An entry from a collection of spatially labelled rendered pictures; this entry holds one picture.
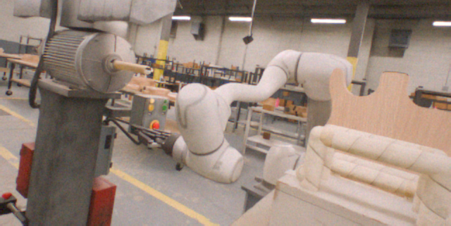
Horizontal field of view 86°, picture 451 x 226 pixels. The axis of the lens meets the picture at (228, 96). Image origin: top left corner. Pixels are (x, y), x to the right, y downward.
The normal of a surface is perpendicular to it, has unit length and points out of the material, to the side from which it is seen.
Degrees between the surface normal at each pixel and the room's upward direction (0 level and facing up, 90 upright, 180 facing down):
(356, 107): 90
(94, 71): 94
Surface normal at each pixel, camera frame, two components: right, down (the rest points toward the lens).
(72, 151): 0.84, 0.18
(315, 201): -0.56, -0.06
